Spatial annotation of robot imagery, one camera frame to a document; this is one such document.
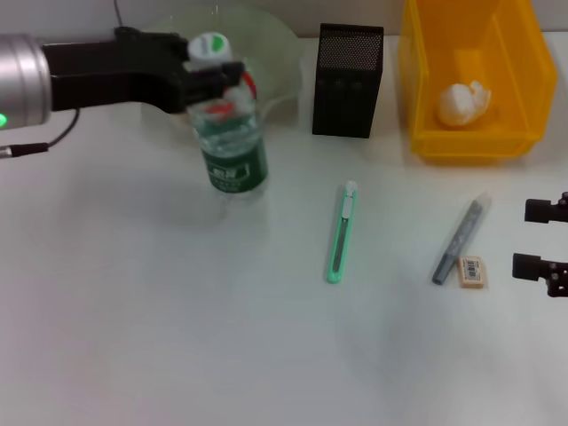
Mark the red orange fruit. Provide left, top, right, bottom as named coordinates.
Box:
left=206, top=70, right=259, bottom=124

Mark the yellow plastic bin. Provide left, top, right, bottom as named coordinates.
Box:
left=397, top=0, right=559, bottom=162

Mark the white paper ball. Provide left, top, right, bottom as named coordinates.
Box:
left=437, top=79, right=493, bottom=129

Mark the black mesh pen holder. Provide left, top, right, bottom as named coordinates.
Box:
left=312, top=22, right=385, bottom=141

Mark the grey pen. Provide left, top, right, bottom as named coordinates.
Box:
left=432, top=191, right=493, bottom=285

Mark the green utility knife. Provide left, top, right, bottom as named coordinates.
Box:
left=327, top=179, right=359, bottom=285

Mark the beige eraser with barcode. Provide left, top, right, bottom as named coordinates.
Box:
left=456, top=256, right=492, bottom=289

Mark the green label water bottle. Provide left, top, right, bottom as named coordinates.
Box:
left=185, top=31, right=270, bottom=194

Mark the translucent wavy fruit plate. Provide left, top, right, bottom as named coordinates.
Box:
left=141, top=4, right=305, bottom=134

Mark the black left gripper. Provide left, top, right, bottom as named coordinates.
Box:
left=42, top=27, right=246, bottom=114

